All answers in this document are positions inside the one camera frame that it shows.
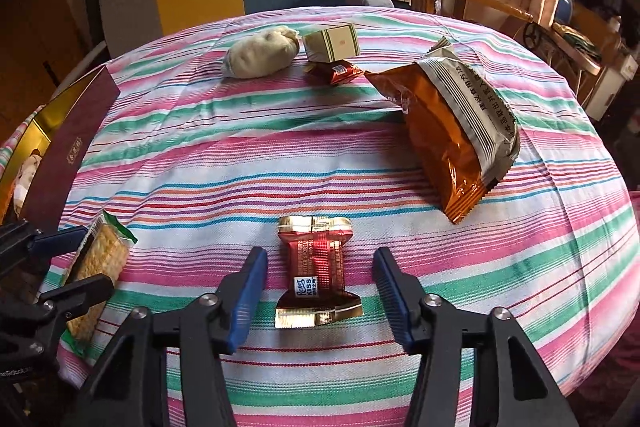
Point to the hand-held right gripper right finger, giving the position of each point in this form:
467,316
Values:
392,302

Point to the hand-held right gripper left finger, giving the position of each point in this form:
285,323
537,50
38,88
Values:
247,302

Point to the orange and grey snack bag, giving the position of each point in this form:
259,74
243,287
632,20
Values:
450,127

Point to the round wooden side table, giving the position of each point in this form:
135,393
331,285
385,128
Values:
575,49

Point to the small beige cardboard box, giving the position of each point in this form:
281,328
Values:
332,42

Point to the green-edged cracker packet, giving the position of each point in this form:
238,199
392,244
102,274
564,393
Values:
102,257

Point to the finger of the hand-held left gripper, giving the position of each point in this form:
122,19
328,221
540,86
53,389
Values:
75,294
60,243

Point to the small red candy packet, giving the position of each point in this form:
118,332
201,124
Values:
332,73

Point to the striped tablecloth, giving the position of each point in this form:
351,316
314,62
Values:
225,157

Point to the cream cloth pouch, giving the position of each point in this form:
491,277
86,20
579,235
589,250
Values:
25,177

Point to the cream wrapped bun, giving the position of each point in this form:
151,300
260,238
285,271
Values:
260,54

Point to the maroon gift box container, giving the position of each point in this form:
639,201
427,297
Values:
75,137

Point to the white cabinet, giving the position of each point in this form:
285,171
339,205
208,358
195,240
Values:
612,82

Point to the red and gold candy packet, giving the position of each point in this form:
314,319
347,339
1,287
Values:
315,272

